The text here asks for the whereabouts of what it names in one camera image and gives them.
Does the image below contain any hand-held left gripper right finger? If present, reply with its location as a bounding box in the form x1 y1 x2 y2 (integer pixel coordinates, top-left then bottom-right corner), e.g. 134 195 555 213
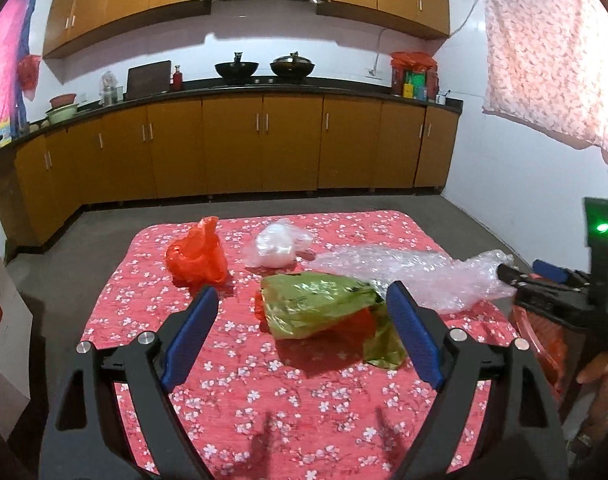
385 280 570 480

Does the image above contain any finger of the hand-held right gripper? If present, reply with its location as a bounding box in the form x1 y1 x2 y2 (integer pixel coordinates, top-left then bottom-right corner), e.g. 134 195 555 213
531 259 588 286
496 262 540 291

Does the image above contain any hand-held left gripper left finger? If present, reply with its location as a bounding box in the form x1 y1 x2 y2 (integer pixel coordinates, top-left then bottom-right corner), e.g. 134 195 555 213
42 285 219 480

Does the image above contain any orange plastic basket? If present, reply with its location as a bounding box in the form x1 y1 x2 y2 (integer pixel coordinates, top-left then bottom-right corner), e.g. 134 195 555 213
506 302 572 401

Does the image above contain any clear bubble wrap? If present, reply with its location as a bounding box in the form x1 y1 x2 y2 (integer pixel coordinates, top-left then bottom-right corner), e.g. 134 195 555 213
304 245 516 313

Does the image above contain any small orange plastic bag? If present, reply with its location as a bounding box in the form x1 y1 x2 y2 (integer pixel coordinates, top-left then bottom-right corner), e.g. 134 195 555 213
165 216 229 287

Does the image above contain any olive green plastic bag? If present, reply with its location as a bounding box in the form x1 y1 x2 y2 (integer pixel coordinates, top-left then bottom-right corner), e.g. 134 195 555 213
254 272 409 372

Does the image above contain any white plastic bag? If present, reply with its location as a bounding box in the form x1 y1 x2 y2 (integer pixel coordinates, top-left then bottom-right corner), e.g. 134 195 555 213
243 219 315 268

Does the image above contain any person's right hand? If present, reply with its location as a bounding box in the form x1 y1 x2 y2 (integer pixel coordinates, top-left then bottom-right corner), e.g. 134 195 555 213
576 347 608 386

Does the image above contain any red floral tablecloth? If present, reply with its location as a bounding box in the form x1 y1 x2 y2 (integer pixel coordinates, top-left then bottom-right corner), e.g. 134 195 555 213
78 209 522 480

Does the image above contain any white board with flower print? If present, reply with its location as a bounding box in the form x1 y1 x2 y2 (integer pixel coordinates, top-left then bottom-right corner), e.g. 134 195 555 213
0 220 34 441

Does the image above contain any row of lower wooden cabinets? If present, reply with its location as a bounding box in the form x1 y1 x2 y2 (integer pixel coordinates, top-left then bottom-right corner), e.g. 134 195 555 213
0 92 460 256

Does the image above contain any pink floral curtain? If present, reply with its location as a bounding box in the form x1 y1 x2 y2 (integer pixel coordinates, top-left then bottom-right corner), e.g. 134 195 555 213
476 0 608 171

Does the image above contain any green box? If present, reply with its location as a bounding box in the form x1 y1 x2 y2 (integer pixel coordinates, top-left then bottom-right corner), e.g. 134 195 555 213
406 71 427 101

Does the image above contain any green basin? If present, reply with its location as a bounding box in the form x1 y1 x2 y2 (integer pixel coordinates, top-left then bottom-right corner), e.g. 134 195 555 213
46 102 79 125

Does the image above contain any black kitchen countertop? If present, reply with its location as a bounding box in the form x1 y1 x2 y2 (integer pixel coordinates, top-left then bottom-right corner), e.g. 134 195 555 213
0 76 464 153

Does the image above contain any clear glass jar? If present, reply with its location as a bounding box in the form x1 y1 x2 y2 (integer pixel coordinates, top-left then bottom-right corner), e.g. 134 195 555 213
100 71 124 107

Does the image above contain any dark cutting board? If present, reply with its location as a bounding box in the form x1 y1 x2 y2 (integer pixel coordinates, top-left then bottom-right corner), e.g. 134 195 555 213
126 60 173 101

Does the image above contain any black wok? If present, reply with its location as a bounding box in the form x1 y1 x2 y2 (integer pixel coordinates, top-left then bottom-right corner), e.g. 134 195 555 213
214 51 260 85

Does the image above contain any black pot with lid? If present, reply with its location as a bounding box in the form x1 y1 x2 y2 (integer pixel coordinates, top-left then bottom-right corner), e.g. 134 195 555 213
270 51 316 81

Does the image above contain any hanging red plastic bag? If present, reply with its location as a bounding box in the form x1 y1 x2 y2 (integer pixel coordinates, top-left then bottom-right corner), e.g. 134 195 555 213
16 54 42 102

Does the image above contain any bright pink window curtain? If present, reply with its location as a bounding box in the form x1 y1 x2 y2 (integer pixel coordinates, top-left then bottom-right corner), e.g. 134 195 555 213
0 0 37 146

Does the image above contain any white power cable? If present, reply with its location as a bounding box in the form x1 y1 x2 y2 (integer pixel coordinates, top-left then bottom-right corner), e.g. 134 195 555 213
374 27 389 71

